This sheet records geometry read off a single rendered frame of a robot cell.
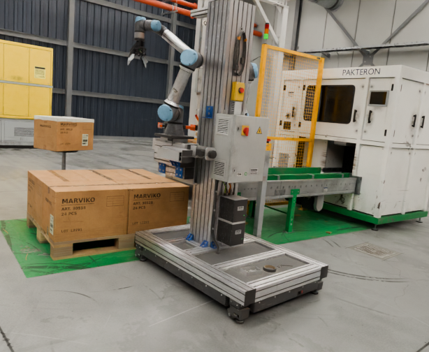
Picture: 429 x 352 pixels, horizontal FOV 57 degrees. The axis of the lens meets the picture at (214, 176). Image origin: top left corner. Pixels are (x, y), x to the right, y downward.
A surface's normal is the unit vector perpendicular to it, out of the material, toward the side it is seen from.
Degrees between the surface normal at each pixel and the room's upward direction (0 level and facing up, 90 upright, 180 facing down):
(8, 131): 90
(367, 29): 90
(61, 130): 90
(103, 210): 90
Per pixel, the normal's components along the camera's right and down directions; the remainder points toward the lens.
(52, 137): -0.46, 0.10
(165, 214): 0.58, 0.18
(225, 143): -0.76, 0.04
